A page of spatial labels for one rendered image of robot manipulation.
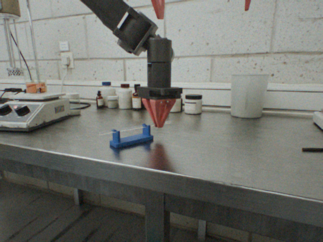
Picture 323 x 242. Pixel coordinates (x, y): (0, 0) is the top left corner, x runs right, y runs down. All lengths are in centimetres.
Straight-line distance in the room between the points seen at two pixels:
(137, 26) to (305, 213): 44
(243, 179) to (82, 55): 112
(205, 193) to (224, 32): 76
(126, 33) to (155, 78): 11
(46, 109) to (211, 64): 67
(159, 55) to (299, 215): 37
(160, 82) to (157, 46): 8
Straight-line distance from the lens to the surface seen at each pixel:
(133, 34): 50
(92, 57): 125
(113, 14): 50
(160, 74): 48
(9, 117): 70
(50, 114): 72
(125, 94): 92
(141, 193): 43
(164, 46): 49
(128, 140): 47
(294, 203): 34
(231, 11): 100
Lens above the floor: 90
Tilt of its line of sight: 14 degrees down
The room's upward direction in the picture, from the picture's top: straight up
